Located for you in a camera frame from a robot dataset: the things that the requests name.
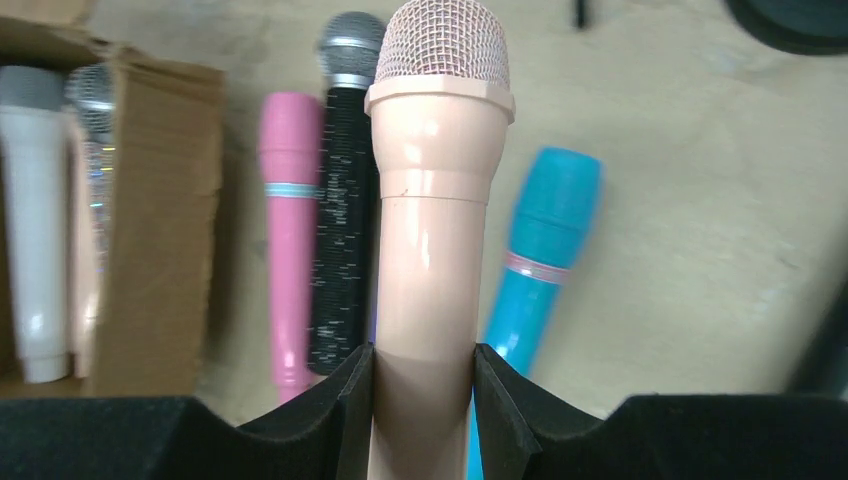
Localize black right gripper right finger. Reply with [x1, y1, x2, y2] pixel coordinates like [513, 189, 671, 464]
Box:
[474, 344, 847, 479]

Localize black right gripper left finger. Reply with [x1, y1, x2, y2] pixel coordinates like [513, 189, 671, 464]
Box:
[1, 344, 374, 479]

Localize black glitter microphone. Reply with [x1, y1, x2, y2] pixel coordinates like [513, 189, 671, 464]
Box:
[308, 11, 385, 377]

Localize teal toy microphone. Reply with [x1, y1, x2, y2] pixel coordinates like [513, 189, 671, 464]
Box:
[466, 146, 604, 480]

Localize pink toy microphone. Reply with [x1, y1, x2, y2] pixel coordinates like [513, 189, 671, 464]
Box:
[257, 92, 323, 404]

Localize beige microphone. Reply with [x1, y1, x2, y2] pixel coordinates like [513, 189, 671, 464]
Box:
[365, 1, 516, 479]

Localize brown cardboard box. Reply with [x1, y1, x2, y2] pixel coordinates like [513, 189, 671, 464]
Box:
[1, 1, 225, 399]

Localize black tripod microphone stand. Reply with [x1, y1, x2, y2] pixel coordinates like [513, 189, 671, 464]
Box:
[573, 0, 590, 30]

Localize black round-base microphone stand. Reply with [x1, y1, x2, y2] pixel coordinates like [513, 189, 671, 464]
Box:
[725, 0, 847, 56]

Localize silver rhinestone microphone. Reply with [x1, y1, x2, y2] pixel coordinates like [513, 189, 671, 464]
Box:
[65, 63, 115, 378]

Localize white toy microphone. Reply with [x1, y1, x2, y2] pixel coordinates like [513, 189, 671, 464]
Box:
[1, 65, 69, 383]

